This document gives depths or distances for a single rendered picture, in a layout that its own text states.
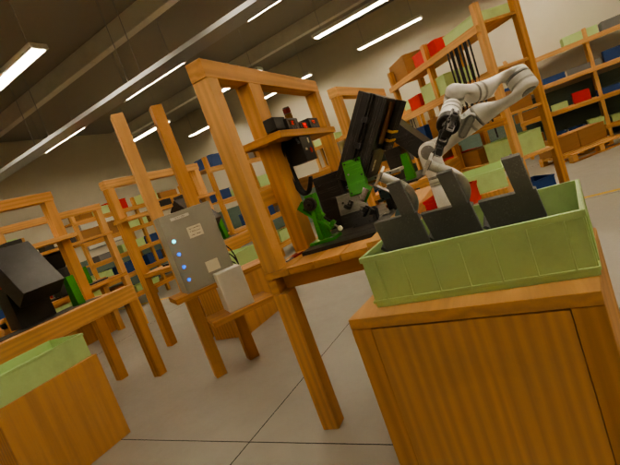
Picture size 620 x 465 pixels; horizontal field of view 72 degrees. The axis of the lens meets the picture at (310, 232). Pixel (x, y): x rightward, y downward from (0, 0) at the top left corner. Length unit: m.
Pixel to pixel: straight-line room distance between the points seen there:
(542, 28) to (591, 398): 10.39
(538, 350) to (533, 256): 0.23
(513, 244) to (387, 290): 0.39
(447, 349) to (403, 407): 0.27
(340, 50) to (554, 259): 11.32
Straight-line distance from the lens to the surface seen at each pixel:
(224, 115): 2.15
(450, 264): 1.28
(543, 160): 9.10
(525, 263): 1.25
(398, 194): 1.35
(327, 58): 12.45
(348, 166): 2.56
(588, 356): 1.25
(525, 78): 1.86
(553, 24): 11.36
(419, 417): 1.48
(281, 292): 2.19
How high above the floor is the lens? 1.24
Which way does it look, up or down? 7 degrees down
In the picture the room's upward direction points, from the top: 20 degrees counter-clockwise
